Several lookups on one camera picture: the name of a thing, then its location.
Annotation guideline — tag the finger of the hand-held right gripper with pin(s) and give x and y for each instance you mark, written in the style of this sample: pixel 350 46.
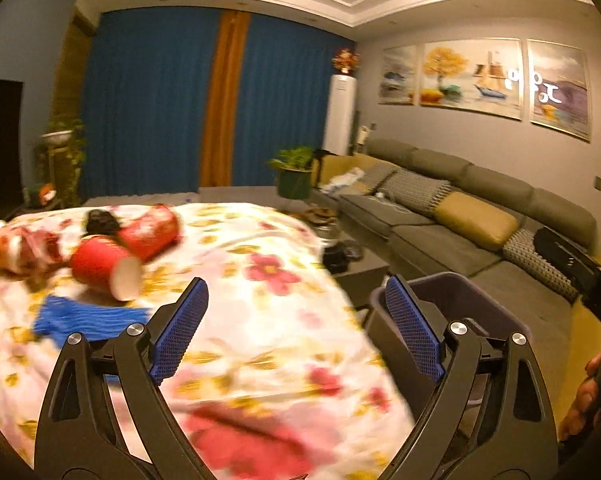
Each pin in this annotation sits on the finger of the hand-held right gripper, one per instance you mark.
pixel 557 250

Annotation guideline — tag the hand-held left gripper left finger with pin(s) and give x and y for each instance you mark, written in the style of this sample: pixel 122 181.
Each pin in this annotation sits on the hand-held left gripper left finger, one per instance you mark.
pixel 180 330

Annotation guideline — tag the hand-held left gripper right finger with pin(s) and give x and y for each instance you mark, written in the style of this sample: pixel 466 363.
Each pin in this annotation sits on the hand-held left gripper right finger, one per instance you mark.
pixel 413 330

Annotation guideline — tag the grey plastic bin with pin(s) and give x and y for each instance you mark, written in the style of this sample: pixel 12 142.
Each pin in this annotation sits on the grey plastic bin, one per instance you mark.
pixel 460 305

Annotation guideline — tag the blue foam net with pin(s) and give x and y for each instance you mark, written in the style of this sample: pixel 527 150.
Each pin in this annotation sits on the blue foam net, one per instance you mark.
pixel 85 317

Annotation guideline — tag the red paper cup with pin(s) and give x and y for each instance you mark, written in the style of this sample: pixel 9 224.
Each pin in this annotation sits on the red paper cup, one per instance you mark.
pixel 148 230
pixel 103 265

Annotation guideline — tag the black item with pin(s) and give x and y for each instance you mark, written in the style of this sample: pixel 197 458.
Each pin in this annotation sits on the black item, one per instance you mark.
pixel 100 222

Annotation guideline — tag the small red snack wrapper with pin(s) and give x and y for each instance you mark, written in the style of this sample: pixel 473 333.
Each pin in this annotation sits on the small red snack wrapper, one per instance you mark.
pixel 43 247

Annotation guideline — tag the floral printed paper tub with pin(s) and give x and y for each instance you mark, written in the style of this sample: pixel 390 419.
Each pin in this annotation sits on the floral printed paper tub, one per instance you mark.
pixel 3 247

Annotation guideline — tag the person's right hand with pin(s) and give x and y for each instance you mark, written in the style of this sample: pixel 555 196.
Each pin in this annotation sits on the person's right hand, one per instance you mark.
pixel 582 400

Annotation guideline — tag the dark coffee table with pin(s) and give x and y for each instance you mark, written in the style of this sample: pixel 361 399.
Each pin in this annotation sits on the dark coffee table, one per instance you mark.
pixel 365 270

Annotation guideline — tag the floral printed blanket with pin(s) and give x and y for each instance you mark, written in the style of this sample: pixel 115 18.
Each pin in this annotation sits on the floral printed blanket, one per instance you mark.
pixel 260 320

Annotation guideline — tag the yellow cushion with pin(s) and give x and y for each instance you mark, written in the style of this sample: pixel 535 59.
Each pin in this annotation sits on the yellow cushion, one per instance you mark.
pixel 478 220

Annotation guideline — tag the grey sectional sofa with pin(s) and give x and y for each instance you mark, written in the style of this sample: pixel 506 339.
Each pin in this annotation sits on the grey sectional sofa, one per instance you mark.
pixel 430 240

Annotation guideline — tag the black ashtray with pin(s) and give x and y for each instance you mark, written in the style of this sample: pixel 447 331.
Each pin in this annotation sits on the black ashtray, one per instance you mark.
pixel 353 250

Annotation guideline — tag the glass teapot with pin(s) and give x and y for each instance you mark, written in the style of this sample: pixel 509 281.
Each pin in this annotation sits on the glass teapot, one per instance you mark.
pixel 324 225

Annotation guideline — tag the small patterned cushion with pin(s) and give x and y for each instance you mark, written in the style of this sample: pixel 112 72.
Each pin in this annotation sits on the small patterned cushion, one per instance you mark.
pixel 378 177

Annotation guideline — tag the white clothes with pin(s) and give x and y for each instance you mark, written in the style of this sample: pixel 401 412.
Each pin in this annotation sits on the white clothes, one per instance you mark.
pixel 348 182

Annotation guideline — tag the purple landscape painting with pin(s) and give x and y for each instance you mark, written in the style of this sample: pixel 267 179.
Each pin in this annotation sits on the purple landscape painting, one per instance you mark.
pixel 557 87

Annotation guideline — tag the yellow sofa cover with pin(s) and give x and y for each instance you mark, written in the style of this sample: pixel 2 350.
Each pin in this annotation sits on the yellow sofa cover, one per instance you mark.
pixel 340 165

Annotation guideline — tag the plant in green pot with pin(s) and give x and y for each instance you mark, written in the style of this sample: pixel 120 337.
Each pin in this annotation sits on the plant in green pot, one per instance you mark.
pixel 293 175

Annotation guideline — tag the tree and ship painting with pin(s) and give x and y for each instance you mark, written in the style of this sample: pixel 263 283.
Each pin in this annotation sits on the tree and ship painting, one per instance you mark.
pixel 473 77

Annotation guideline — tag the green orange tissue box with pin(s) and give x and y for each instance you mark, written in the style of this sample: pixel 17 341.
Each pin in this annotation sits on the green orange tissue box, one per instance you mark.
pixel 43 194

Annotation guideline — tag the gold plant stand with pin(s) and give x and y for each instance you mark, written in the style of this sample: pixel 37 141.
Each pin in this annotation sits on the gold plant stand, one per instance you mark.
pixel 63 170

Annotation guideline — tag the white stick vacuum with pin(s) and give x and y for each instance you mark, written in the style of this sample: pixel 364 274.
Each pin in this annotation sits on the white stick vacuum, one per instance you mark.
pixel 364 135

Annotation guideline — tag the blue curtain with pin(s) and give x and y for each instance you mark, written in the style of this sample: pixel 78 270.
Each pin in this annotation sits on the blue curtain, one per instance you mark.
pixel 150 105
pixel 290 105

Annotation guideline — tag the white standing air conditioner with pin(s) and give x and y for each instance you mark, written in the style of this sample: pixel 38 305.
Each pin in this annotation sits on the white standing air conditioner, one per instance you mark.
pixel 339 115

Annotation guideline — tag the orange curtain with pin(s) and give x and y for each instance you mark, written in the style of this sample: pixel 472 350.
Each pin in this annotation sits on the orange curtain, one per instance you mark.
pixel 225 105

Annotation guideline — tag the plant stand with pot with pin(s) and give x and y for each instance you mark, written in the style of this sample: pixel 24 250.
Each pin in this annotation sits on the plant stand with pot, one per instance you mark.
pixel 63 132

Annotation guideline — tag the small landscape painting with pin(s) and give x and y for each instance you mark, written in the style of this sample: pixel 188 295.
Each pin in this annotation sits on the small landscape painting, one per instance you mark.
pixel 399 75

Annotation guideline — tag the black flat television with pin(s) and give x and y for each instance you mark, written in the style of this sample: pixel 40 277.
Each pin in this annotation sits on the black flat television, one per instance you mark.
pixel 0 160

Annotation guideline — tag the red gold flower decoration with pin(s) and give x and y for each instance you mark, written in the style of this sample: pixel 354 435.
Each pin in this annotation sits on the red gold flower decoration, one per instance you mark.
pixel 345 61

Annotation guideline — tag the wooden wall panel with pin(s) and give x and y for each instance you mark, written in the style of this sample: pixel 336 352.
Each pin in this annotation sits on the wooden wall panel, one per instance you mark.
pixel 75 60

